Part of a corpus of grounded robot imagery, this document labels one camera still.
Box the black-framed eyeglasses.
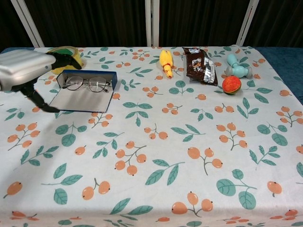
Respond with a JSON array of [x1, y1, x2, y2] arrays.
[[62, 76, 112, 94]]

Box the floral print tablecloth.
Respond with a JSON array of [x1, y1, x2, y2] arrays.
[[0, 45, 303, 227]]

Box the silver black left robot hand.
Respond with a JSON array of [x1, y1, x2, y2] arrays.
[[0, 50, 83, 113]]

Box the blue glasses case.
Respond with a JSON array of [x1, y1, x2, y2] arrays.
[[48, 69, 118, 113]]

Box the yellow clear tape roll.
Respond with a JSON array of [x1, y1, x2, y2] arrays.
[[46, 45, 84, 75]]

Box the black curtain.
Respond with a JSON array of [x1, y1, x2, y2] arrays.
[[0, 0, 303, 51]]

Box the brown snack bag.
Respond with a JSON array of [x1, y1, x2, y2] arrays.
[[181, 46, 219, 87]]

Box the white frame post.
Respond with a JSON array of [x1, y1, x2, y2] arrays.
[[10, 0, 45, 48], [144, 0, 160, 47], [235, 0, 254, 47]]

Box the orange red ball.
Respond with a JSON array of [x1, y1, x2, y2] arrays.
[[221, 75, 242, 96]]

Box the teal plastic toy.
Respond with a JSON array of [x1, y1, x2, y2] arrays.
[[225, 53, 253, 79]]

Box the yellow rubber chicken toy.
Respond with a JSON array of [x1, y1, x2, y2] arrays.
[[159, 49, 175, 79]]

